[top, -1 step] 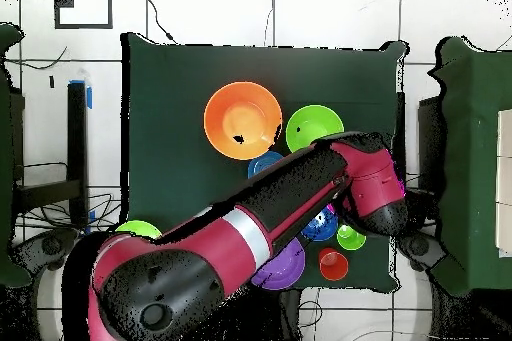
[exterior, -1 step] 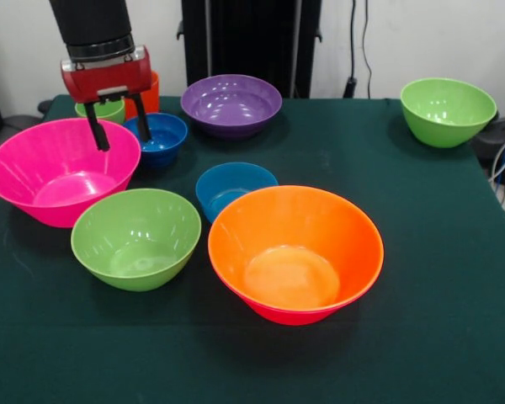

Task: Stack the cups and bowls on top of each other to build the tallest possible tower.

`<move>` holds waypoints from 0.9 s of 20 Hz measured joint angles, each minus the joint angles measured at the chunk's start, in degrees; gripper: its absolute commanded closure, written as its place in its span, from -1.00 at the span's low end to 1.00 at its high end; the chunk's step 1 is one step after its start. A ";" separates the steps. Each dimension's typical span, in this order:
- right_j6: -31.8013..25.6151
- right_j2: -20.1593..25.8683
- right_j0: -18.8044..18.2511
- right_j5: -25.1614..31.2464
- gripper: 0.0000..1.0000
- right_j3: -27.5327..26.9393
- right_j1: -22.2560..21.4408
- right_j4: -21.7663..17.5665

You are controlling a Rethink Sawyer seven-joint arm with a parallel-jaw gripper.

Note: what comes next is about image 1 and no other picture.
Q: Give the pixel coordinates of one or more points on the dark blue plastic bowl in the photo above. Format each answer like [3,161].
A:
[322,227]

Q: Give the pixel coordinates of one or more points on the purple plastic bowl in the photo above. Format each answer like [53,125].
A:
[284,271]

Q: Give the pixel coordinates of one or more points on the orange plastic bowl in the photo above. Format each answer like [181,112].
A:
[244,113]

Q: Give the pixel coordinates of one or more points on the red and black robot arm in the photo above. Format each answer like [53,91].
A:
[224,245]

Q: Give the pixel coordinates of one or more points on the beige boxes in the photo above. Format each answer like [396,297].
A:
[504,181]

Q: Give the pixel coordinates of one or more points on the orange plastic cup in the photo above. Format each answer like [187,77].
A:
[333,265]

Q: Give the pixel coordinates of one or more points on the dark green table cloth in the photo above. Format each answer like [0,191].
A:
[168,117]

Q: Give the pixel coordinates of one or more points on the black upright post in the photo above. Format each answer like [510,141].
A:
[78,137]

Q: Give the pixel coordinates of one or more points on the green plastic cup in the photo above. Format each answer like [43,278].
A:
[351,239]

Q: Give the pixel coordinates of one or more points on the light blue plastic bowl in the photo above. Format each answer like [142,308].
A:
[262,163]

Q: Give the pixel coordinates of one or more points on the green cloth side table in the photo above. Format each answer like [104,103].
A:
[468,157]
[4,157]

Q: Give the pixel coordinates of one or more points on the pink plastic bowl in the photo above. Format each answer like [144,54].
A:
[330,210]

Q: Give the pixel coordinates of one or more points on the green plastic bowl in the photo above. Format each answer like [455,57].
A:
[310,125]
[138,228]

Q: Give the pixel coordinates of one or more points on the black pedestal leg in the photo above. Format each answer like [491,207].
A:
[422,249]
[44,247]

